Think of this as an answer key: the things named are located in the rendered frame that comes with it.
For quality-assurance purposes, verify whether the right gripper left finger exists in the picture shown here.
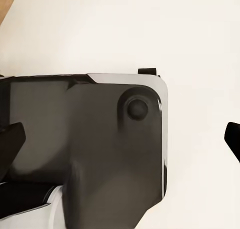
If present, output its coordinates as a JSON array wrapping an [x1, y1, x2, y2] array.
[[0, 122, 26, 182]]

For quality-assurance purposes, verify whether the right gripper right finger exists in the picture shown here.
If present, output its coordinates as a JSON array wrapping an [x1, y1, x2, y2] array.
[[224, 122, 240, 162]]

